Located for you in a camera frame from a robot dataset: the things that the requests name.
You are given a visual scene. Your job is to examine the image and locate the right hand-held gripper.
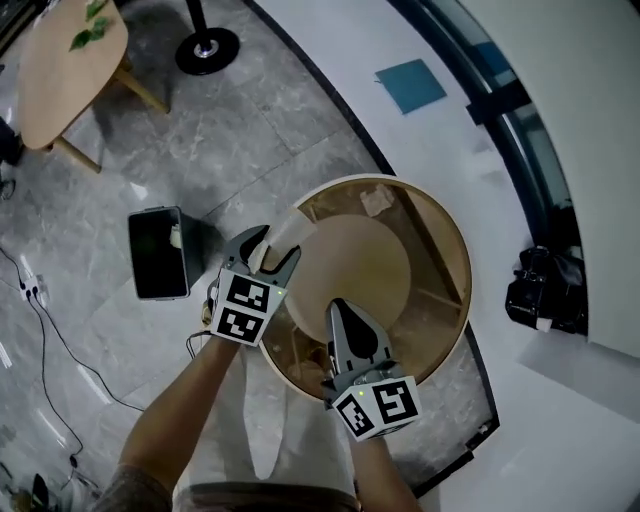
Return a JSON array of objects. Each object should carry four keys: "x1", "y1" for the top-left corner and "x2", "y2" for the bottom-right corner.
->
[{"x1": 321, "y1": 298, "x2": 423, "y2": 443}]

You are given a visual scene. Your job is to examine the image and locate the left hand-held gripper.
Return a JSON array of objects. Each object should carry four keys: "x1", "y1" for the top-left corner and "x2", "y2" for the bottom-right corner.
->
[{"x1": 208, "y1": 224, "x2": 303, "y2": 349}]

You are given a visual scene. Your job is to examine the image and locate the translucent white plastic cup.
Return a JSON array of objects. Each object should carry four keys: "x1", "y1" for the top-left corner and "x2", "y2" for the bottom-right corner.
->
[{"x1": 248, "y1": 206, "x2": 325, "y2": 275}]

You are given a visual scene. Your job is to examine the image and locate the black waste bin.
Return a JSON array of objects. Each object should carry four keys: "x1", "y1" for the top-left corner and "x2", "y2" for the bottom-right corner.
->
[{"x1": 127, "y1": 205, "x2": 207, "y2": 303}]

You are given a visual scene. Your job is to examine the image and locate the person's right forearm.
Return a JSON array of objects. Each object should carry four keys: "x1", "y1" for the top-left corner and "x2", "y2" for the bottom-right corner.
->
[{"x1": 348, "y1": 433, "x2": 426, "y2": 512}]

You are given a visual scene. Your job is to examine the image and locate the person's left forearm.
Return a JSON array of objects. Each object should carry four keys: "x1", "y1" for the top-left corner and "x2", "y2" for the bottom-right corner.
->
[{"x1": 117, "y1": 333, "x2": 242, "y2": 484}]

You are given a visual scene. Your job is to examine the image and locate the round glass-top side table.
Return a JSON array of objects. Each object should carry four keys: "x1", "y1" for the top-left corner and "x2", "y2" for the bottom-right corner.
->
[{"x1": 259, "y1": 172, "x2": 474, "y2": 402}]

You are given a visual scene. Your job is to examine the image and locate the person's right shoe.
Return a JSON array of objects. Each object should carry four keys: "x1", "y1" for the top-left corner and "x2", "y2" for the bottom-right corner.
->
[{"x1": 294, "y1": 343, "x2": 329, "y2": 382}]

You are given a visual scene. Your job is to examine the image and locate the person's white trousers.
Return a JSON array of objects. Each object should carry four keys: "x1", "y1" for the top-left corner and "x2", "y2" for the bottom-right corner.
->
[{"x1": 172, "y1": 344, "x2": 361, "y2": 494}]

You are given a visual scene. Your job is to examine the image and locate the person's grey printed shirt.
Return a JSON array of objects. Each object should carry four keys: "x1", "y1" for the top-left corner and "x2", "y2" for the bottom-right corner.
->
[{"x1": 94, "y1": 462, "x2": 419, "y2": 512}]

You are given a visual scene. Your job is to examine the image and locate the black leather handbag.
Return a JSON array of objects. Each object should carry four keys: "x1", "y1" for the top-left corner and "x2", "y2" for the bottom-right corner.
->
[{"x1": 505, "y1": 244, "x2": 590, "y2": 336}]

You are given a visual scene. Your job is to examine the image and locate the black floor lamp stand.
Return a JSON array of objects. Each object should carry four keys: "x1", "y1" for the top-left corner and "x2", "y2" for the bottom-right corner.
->
[{"x1": 174, "y1": 0, "x2": 241, "y2": 77}]

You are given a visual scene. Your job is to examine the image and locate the white window ledge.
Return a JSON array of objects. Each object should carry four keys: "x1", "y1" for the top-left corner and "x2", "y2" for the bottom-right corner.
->
[{"x1": 244, "y1": 0, "x2": 591, "y2": 361}]

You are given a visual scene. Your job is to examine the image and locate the white power strip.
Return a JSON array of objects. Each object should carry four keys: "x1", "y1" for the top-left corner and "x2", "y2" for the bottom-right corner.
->
[{"x1": 17, "y1": 273, "x2": 50, "y2": 302}]

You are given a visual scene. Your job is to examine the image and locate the blue notebook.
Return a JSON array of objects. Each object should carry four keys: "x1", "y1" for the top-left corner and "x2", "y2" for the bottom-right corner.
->
[{"x1": 374, "y1": 58, "x2": 448, "y2": 117}]

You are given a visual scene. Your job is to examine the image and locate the oval wooden table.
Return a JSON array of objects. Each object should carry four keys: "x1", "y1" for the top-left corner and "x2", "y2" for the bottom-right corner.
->
[{"x1": 17, "y1": 0, "x2": 172, "y2": 175}]

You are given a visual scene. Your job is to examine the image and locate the dark framed window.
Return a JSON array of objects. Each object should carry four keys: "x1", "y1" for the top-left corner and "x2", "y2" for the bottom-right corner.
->
[{"x1": 419, "y1": 0, "x2": 591, "y2": 341}]

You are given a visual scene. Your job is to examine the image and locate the green leafy plant sprig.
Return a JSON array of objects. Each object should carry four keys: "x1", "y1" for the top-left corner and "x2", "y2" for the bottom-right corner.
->
[{"x1": 68, "y1": 0, "x2": 112, "y2": 53}]

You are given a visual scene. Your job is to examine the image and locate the large white roller blind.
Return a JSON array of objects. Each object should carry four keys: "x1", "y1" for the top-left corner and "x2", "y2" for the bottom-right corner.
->
[{"x1": 457, "y1": 0, "x2": 640, "y2": 346}]

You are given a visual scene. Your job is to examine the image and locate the black cable with adapter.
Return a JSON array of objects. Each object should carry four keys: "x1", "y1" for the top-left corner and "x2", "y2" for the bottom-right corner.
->
[{"x1": 27, "y1": 294, "x2": 84, "y2": 494}]

